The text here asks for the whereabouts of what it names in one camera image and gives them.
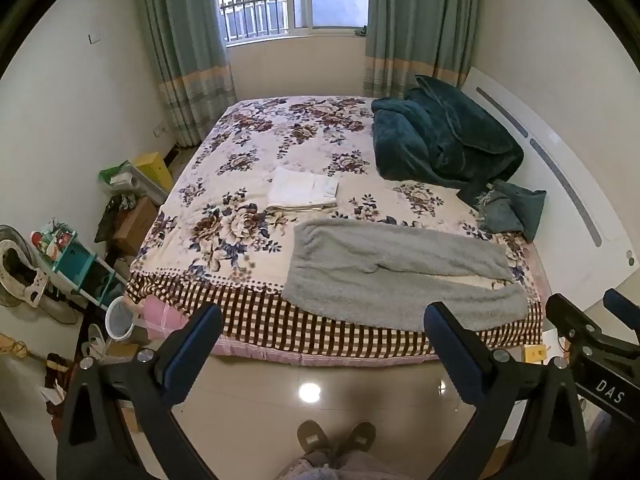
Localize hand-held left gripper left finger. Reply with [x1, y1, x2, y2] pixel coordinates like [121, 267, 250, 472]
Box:
[56, 302, 223, 480]

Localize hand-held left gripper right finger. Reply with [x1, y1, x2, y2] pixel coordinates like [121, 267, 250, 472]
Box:
[423, 301, 590, 480]

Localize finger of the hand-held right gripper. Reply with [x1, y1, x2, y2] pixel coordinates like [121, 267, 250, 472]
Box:
[545, 293, 603, 343]
[602, 287, 640, 335]

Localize grey fluffy pants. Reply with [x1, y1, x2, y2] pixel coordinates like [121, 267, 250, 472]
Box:
[282, 217, 530, 333]

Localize white wastebasket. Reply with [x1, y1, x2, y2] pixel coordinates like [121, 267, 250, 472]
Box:
[104, 296, 141, 342]

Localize white shoes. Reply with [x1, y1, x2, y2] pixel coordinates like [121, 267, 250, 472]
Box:
[80, 323, 109, 362]

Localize small teal fringed cloth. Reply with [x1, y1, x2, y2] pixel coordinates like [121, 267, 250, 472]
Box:
[472, 180, 547, 242]

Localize person's right slipper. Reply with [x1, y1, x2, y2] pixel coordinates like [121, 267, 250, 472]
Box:
[336, 421, 377, 456]

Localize person's slipper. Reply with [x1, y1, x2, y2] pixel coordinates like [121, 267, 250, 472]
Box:
[336, 421, 377, 456]
[296, 420, 331, 454]

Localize dark red cloth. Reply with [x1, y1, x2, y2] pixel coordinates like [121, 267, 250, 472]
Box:
[45, 354, 72, 401]

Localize person's right leg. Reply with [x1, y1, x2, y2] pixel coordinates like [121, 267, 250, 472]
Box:
[341, 452, 398, 480]

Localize person's leg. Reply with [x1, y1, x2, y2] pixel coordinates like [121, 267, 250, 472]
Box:
[277, 452, 342, 480]
[341, 452, 398, 480]

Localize person's left slipper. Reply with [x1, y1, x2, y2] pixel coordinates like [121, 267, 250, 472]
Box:
[296, 420, 331, 454]

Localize cardboard box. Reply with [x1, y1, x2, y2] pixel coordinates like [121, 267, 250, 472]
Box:
[112, 197, 159, 257]

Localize teal shelf rack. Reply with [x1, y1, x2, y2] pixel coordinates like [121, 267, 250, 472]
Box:
[31, 219, 129, 312]

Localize person's left leg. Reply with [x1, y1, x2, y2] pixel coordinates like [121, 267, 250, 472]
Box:
[277, 452, 342, 480]

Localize dark patterned cloth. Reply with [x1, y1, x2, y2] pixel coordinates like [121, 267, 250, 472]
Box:
[94, 194, 137, 245]

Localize straw broom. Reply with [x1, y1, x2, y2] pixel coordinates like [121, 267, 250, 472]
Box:
[0, 332, 67, 372]

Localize grey plastic bundle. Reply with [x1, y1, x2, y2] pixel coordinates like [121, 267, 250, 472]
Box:
[107, 172, 169, 206]

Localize white headboard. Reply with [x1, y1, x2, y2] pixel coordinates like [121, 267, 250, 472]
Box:
[460, 66, 640, 311]

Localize yellow box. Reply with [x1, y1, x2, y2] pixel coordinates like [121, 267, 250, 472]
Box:
[131, 152, 174, 193]

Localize floor fan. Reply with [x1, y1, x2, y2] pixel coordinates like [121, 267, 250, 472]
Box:
[0, 225, 79, 326]

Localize folded white cloth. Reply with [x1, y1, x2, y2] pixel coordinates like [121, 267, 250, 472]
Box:
[265, 167, 340, 212]

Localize green plastic bag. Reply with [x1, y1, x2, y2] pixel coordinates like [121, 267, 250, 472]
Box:
[98, 161, 135, 187]

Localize bed with floral checked sheet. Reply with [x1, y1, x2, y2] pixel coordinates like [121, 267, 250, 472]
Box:
[125, 95, 547, 363]

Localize teal fleece blanket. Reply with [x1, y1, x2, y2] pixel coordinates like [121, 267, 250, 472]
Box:
[371, 75, 525, 204]

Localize teal striped curtain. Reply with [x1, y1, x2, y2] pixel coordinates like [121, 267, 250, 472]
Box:
[363, 0, 481, 98]
[131, 0, 238, 148]

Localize barred window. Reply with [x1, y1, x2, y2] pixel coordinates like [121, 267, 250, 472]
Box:
[214, 0, 372, 48]

